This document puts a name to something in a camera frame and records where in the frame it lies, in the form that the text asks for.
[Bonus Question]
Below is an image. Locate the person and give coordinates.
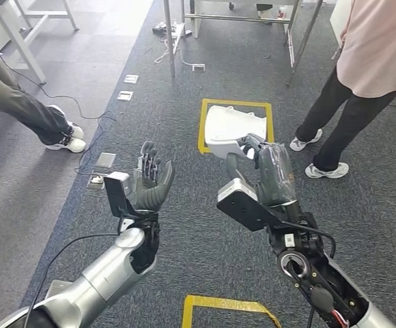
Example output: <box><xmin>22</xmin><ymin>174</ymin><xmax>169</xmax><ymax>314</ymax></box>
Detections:
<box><xmin>289</xmin><ymin>0</ymin><xmax>396</xmax><ymax>180</ymax></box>
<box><xmin>0</xmin><ymin>30</ymin><xmax>88</xmax><ymax>154</ymax></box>

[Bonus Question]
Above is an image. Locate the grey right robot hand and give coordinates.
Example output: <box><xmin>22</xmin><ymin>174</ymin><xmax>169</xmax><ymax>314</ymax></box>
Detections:
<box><xmin>226</xmin><ymin>133</ymin><xmax>297</xmax><ymax>208</ymax></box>

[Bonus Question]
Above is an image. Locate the white power strip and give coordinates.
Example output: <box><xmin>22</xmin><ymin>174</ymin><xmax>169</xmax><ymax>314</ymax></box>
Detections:
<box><xmin>152</xmin><ymin>20</ymin><xmax>192</xmax><ymax>38</ymax></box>

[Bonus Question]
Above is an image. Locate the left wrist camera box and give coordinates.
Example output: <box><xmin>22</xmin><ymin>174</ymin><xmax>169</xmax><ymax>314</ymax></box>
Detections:
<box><xmin>103</xmin><ymin>172</ymin><xmax>132</xmax><ymax>219</ymax></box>

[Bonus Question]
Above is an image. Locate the green top white table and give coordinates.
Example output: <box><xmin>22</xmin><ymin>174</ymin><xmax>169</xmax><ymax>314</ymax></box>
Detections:
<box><xmin>0</xmin><ymin>0</ymin><xmax>80</xmax><ymax>85</ymax></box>

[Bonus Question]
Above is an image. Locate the yellow floor tape square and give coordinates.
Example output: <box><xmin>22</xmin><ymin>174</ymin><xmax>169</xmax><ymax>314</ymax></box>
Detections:
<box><xmin>198</xmin><ymin>98</ymin><xmax>275</xmax><ymax>155</ymax></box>
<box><xmin>182</xmin><ymin>295</ymin><xmax>283</xmax><ymax>328</ymax></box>

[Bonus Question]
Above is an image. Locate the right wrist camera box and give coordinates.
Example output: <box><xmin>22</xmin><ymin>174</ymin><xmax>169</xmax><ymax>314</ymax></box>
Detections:
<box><xmin>216</xmin><ymin>178</ymin><xmax>281</xmax><ymax>232</ymax></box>

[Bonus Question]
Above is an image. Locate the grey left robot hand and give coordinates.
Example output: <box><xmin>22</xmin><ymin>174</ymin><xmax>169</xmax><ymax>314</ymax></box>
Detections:
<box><xmin>132</xmin><ymin>141</ymin><xmax>176</xmax><ymax>213</ymax></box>

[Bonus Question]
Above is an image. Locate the white side desk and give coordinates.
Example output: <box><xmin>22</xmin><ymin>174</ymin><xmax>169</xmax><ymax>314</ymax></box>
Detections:
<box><xmin>329</xmin><ymin>0</ymin><xmax>352</xmax><ymax>49</ymax></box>

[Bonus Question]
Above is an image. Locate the white curved plastic part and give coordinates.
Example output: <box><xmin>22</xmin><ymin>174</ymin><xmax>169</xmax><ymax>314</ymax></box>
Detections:
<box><xmin>204</xmin><ymin>105</ymin><xmax>268</xmax><ymax>160</ymax></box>

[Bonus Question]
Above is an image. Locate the black floor cable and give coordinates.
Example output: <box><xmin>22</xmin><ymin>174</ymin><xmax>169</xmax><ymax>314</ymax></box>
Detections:
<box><xmin>0</xmin><ymin>33</ymin><xmax>118</xmax><ymax>178</ymax></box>

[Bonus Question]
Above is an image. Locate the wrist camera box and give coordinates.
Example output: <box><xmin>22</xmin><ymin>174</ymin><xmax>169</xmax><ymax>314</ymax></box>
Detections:
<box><xmin>103</xmin><ymin>172</ymin><xmax>132</xmax><ymax>219</ymax></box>
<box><xmin>216</xmin><ymin>178</ymin><xmax>281</xmax><ymax>232</ymax></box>

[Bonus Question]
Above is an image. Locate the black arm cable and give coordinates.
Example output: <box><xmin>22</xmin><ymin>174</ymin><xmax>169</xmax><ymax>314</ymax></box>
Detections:
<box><xmin>22</xmin><ymin>233</ymin><xmax>120</xmax><ymax>328</ymax></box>

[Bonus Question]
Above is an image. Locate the white floor cable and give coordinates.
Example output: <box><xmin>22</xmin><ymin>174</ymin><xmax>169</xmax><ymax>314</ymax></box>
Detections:
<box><xmin>153</xmin><ymin>38</ymin><xmax>195</xmax><ymax>68</ymax></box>

